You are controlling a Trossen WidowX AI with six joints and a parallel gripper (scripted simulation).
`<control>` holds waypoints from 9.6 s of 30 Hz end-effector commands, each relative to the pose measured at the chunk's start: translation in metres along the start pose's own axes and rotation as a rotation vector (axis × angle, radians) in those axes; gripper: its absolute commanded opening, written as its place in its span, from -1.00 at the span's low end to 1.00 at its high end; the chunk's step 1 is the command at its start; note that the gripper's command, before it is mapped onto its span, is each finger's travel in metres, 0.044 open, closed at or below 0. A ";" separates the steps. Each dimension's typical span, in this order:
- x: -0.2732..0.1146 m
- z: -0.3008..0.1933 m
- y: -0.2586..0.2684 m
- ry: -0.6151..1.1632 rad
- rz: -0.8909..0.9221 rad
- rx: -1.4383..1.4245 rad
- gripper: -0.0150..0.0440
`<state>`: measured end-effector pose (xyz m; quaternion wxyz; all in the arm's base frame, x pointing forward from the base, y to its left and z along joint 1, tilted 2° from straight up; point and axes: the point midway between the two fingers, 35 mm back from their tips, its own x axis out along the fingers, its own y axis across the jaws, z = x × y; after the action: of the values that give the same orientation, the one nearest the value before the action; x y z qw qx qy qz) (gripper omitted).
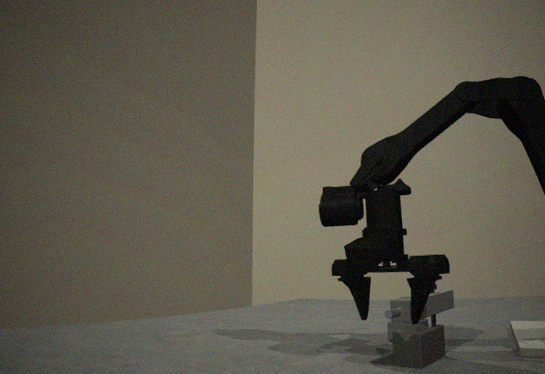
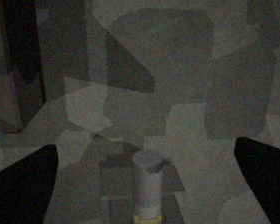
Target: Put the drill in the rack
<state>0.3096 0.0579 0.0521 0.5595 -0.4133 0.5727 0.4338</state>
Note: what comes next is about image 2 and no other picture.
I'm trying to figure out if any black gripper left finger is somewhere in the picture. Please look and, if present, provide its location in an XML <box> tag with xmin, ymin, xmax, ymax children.
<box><xmin>0</xmin><ymin>144</ymin><xmax>59</xmax><ymax>224</ymax></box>

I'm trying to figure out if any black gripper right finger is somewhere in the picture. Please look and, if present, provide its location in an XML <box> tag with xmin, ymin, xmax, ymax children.
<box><xmin>234</xmin><ymin>137</ymin><xmax>280</xmax><ymax>224</ymax></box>

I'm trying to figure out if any grey cylinder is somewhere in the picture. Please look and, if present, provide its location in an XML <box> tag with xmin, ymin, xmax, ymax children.
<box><xmin>132</xmin><ymin>150</ymin><xmax>164</xmax><ymax>224</ymax></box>

